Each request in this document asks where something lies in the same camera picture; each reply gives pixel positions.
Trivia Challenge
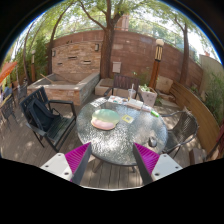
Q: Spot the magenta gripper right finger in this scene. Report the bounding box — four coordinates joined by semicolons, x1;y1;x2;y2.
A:
132;142;184;186

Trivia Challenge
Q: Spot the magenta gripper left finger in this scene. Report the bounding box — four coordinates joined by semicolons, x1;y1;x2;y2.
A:
40;142;93;186

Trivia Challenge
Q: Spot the grey computer mouse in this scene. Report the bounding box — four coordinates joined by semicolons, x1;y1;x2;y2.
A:
148;137;157;147

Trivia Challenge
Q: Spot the pastel round mouse pad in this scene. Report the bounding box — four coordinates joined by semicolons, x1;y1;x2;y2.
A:
91;109;120;130

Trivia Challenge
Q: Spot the black patio chair left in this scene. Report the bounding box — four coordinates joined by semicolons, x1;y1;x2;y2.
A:
20;86;77;152

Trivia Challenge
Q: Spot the green highlighter marker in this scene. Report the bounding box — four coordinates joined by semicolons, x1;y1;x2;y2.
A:
151;111;159;117

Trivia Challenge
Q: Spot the round glass patio table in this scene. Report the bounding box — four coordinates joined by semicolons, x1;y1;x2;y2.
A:
76;97;168;166

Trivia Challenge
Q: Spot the black mesh chair right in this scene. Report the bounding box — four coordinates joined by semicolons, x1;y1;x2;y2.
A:
163;111;199;154

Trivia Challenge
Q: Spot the stack of books and papers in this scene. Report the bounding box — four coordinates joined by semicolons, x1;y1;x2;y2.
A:
108;95;152;112

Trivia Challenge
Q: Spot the black backpack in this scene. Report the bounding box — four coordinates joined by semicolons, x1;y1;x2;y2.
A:
26;99;60;132

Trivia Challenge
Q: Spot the square stone planter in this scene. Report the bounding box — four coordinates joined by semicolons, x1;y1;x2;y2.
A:
138;85;157;107

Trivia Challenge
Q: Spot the curved wooden bench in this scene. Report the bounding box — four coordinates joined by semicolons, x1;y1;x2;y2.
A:
170;81;219;152

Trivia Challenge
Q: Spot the clear plastic cup with straw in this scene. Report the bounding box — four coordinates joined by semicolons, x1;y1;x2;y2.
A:
128;84;136;100

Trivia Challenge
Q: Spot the stone fountain basin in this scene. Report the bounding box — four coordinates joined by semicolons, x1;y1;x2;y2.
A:
27;72;100;105

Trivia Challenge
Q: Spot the dark wooden chair back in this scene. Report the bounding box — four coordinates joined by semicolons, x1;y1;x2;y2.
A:
103;74;139;97

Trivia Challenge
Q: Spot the black chair far left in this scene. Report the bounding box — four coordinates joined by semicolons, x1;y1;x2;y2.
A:
0;94;16;126

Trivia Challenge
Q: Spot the large tree trunk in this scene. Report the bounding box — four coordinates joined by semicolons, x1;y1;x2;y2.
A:
78;0;130;78

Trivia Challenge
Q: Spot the wooden lamp post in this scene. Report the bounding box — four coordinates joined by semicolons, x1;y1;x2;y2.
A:
149;39;164;89

